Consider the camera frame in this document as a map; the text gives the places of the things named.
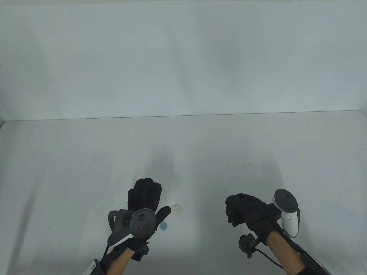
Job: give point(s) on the person's right hand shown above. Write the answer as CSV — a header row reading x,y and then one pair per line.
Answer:
x,y
255,214

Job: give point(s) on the person's left hand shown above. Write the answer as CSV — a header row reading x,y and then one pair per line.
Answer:
x,y
144,194

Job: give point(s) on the cream plasticine ball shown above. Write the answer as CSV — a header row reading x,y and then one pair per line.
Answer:
x,y
177,209

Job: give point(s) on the blue plasticine ball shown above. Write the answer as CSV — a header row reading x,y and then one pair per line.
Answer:
x,y
164,226

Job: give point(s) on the person's right forearm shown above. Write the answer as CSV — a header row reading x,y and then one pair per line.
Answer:
x,y
283,255

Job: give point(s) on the person's left forearm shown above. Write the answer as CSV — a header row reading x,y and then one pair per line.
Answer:
x,y
120,262

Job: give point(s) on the black box with label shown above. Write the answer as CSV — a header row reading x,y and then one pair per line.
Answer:
x,y
91,267
315,265

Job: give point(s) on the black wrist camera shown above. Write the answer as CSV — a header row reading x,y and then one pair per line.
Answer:
x,y
247,243
140,252

